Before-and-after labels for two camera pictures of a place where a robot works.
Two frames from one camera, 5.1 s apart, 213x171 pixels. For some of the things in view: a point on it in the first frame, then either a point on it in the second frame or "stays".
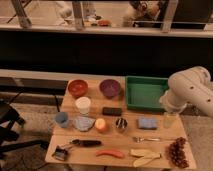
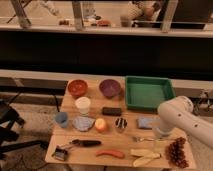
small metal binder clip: (60, 153) stays
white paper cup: (83, 103) stays
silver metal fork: (140, 140) stays
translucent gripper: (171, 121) -> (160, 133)
